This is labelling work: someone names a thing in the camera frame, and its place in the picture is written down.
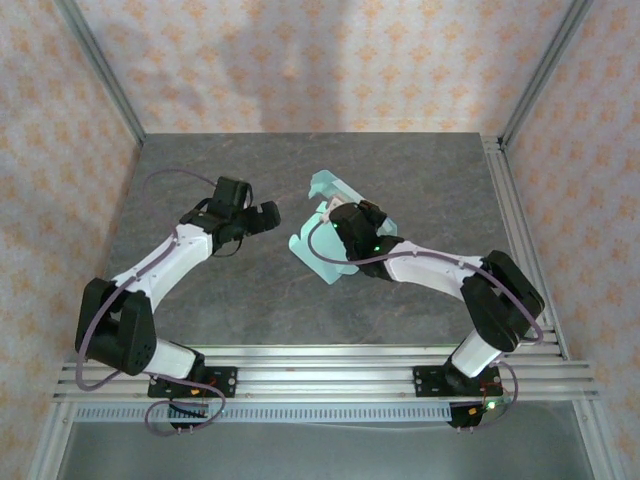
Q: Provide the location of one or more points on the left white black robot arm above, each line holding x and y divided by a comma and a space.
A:
170, 260

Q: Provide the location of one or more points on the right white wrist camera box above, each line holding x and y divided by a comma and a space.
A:
336, 203

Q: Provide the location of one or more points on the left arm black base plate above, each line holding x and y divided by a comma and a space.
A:
222, 382

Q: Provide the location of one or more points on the aluminium corner post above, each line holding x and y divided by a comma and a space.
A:
110, 80
540, 75

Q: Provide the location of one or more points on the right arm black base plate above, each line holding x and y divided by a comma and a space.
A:
430, 382

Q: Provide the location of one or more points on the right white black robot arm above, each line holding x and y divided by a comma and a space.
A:
430, 270

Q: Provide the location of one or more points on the light blue paper box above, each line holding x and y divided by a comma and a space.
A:
325, 250

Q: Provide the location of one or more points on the aluminium side rail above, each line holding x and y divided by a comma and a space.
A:
510, 210

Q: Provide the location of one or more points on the aluminium mounting rail beam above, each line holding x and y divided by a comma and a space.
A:
325, 370

